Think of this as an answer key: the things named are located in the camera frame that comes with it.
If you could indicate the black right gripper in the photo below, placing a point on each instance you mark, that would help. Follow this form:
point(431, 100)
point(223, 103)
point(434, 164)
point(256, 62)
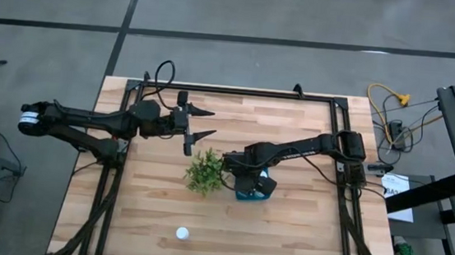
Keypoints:
point(247, 184)

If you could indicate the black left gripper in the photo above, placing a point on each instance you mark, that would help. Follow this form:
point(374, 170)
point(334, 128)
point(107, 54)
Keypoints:
point(178, 123)

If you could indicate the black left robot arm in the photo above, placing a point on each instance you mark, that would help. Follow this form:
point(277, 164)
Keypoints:
point(88, 117)

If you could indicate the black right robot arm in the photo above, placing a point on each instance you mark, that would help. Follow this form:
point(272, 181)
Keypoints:
point(300, 146)

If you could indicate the blue plastic basket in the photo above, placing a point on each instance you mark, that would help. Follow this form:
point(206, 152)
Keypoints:
point(246, 197)

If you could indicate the green plant in white pot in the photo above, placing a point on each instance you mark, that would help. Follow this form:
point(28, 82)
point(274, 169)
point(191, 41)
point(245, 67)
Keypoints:
point(204, 175)

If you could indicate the white printed paper sheet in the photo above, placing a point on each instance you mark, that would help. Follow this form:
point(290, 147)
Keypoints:
point(400, 200)

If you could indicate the black power strip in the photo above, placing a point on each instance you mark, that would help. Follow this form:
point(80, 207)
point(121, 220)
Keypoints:
point(396, 132)

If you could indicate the black clamp bracket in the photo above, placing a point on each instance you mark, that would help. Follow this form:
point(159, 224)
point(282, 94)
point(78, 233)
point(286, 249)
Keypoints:
point(146, 76)
point(297, 90)

